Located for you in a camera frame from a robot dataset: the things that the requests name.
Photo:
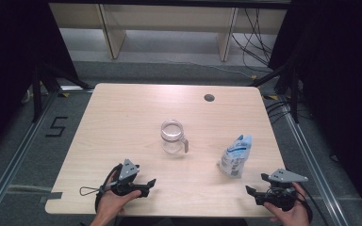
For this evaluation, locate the person's left hand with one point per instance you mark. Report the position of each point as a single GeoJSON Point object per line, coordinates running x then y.
{"type": "Point", "coordinates": [110, 204]}

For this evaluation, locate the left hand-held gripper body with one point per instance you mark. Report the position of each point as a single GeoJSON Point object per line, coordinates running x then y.
{"type": "Point", "coordinates": [128, 171]}

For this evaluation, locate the clear jar with hinged lid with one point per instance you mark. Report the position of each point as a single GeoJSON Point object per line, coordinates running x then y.
{"type": "Point", "coordinates": [171, 146]}

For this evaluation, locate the grey tape strip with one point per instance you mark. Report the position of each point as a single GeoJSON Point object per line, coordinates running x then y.
{"type": "Point", "coordinates": [52, 196]}

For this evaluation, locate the light wooden shelf unit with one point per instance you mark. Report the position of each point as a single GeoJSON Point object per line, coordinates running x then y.
{"type": "Point", "coordinates": [169, 19]}

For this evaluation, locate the white and blue bag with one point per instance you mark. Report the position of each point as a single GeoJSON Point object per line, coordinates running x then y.
{"type": "Point", "coordinates": [234, 160]}

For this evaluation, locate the black metal stand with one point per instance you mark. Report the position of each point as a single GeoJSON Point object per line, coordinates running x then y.
{"type": "Point", "coordinates": [37, 94]}
{"type": "Point", "coordinates": [293, 94]}

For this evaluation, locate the grey table grommet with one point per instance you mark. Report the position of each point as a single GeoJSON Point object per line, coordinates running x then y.
{"type": "Point", "coordinates": [209, 97]}

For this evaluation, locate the person's right hand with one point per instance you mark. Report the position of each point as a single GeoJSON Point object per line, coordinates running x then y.
{"type": "Point", "coordinates": [295, 216]}

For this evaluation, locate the black curtain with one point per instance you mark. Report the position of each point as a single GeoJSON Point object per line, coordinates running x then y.
{"type": "Point", "coordinates": [342, 62]}
{"type": "Point", "coordinates": [9, 47]}

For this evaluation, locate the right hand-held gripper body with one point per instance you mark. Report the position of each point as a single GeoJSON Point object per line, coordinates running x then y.
{"type": "Point", "coordinates": [284, 176]}

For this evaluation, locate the yellow and black tape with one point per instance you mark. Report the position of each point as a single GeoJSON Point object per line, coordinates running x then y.
{"type": "Point", "coordinates": [64, 94]}
{"type": "Point", "coordinates": [271, 97]}

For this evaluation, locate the metal floor rail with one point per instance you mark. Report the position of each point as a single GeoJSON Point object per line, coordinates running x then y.
{"type": "Point", "coordinates": [314, 163]}
{"type": "Point", "coordinates": [15, 150]}

